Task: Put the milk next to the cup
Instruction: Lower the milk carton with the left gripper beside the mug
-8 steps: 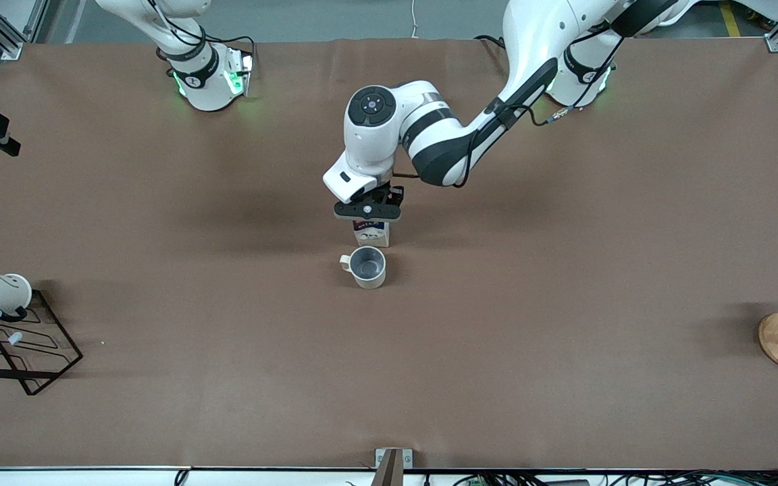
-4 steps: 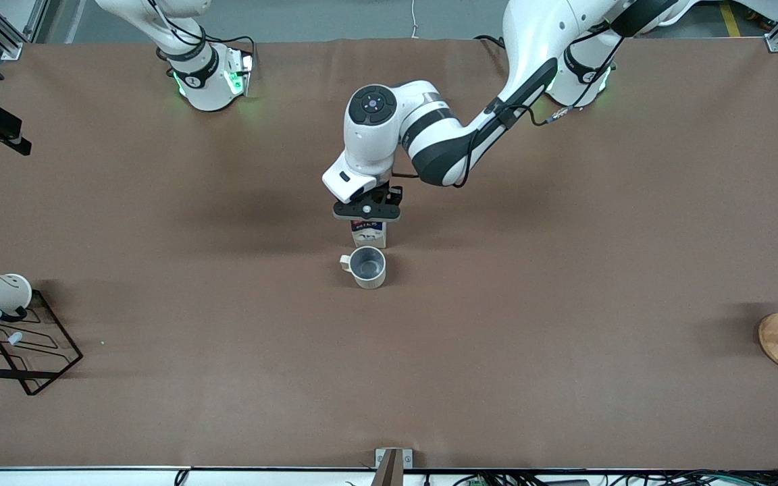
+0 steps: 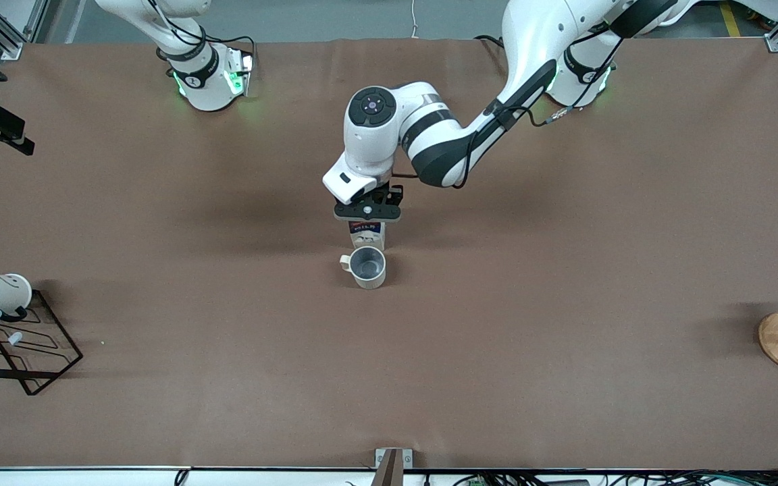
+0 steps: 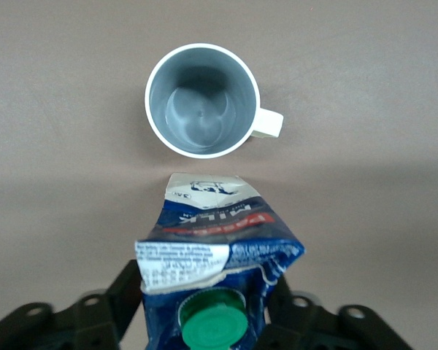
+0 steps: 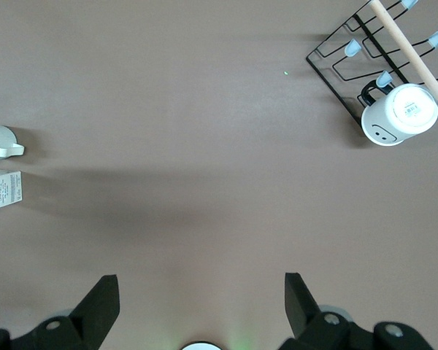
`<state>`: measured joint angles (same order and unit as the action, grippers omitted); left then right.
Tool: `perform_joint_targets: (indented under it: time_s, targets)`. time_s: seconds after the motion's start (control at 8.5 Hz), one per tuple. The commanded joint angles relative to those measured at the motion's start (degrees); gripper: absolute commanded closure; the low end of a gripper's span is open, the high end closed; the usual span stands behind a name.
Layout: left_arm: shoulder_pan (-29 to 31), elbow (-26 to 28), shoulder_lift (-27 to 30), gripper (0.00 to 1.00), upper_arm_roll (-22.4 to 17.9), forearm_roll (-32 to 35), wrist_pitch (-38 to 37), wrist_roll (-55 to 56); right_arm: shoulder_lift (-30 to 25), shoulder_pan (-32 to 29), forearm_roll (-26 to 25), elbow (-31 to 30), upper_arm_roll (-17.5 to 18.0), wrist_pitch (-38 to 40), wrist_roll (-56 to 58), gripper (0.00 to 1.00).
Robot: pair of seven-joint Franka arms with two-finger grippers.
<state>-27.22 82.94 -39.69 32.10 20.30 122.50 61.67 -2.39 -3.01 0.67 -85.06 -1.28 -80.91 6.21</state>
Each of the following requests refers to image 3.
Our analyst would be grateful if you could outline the blue white milk carton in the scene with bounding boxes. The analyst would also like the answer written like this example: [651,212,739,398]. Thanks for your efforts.
[349,221,386,252]

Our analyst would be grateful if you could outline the grey beige cup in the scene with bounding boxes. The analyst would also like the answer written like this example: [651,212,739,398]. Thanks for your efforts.
[340,246,387,290]

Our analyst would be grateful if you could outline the brown table mat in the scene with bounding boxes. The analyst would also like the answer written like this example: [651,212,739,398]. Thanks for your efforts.
[0,37,778,470]

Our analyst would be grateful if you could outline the white wheeled base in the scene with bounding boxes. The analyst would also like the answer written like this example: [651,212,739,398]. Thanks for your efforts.
[659,0,778,28]

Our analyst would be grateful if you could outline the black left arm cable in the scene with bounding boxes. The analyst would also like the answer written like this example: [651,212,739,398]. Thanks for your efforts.
[389,17,633,191]

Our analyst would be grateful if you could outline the black wire mug rack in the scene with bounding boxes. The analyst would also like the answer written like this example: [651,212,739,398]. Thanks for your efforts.
[0,289,84,396]

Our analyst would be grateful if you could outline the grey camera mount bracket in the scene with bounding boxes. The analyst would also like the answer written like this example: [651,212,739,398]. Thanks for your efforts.
[370,448,413,486]

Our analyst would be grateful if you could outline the tangled black cables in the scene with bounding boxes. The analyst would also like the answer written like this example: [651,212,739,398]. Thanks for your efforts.
[423,470,778,486]

